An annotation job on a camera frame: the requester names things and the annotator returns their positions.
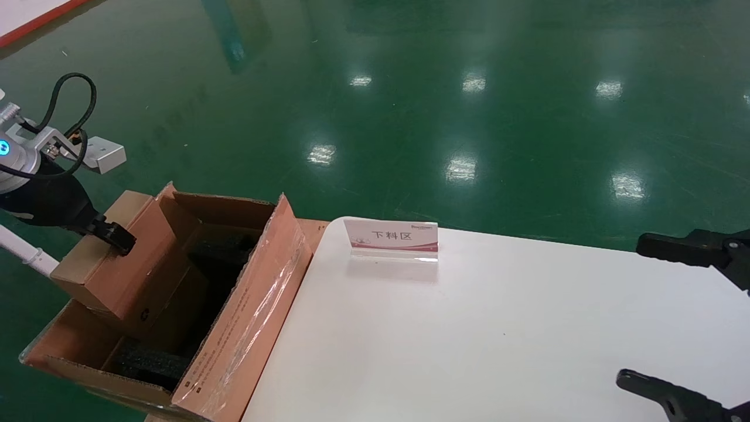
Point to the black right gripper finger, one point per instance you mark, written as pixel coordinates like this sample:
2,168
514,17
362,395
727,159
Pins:
685,404
703,249

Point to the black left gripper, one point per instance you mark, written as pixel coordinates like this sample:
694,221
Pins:
47,202

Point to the small cardboard box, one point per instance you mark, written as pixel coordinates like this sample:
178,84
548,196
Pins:
129,275

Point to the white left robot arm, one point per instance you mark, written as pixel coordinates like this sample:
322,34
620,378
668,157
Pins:
17,161

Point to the large open cardboard box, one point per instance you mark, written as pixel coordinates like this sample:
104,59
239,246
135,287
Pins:
252,305

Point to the black foam insert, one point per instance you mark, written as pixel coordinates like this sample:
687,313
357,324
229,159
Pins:
225,252
149,366

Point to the white red acrylic sign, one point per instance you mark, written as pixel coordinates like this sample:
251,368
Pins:
392,235

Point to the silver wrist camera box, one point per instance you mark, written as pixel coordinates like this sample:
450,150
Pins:
105,155

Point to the white pipe rail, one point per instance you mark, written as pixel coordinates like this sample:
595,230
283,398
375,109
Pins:
29,252

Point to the silver camera bracket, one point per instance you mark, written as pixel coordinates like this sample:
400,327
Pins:
41,139

